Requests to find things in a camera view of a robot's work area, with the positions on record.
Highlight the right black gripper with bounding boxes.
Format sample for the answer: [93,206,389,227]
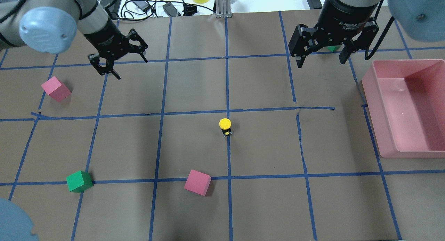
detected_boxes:
[288,0,379,68]

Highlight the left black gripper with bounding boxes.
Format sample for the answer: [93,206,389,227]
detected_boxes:
[84,20,148,80]

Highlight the yellow push button switch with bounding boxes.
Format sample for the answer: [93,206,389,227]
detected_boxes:
[218,118,232,137]

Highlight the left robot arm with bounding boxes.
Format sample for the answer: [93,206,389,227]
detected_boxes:
[0,0,148,79]

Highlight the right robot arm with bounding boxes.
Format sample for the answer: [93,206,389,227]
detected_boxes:
[288,0,445,68]

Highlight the green cube far right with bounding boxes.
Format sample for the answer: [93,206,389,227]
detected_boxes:
[327,45,341,52]

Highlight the green cube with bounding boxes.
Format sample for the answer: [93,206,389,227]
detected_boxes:
[66,171,93,193]
[327,45,341,52]

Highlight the small black power adapter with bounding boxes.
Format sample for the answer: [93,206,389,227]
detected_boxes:
[162,2,181,17]

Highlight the pink cube near left gripper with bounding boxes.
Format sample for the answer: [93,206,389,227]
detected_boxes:
[41,77,72,103]

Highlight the pink plastic bin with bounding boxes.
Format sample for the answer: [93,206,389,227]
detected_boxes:
[362,59,445,158]

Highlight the green cube near front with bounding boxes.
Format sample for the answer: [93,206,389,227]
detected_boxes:
[66,171,93,193]

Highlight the pink cube centre front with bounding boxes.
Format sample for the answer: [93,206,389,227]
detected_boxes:
[184,169,212,196]

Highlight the aluminium frame post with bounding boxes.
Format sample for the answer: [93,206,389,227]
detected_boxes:
[215,0,232,18]

